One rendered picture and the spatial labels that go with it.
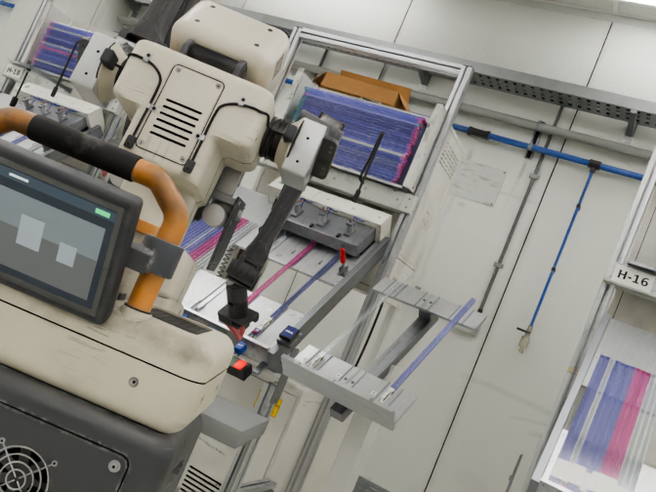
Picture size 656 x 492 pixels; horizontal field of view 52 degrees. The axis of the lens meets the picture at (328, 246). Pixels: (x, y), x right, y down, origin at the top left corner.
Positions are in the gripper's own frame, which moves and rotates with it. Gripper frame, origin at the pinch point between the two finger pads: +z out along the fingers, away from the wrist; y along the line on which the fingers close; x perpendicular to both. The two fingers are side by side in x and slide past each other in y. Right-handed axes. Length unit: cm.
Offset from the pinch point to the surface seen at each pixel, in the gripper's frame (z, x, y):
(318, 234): 0, -56, 10
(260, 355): 6.0, -2.0, -5.4
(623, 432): 3, -29, -101
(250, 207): 4, -62, 45
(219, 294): 3.9, -15.1, 20.7
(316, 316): 5.4, -24.8, -10.0
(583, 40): -12, -289, -16
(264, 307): 4.0, -18.2, 5.3
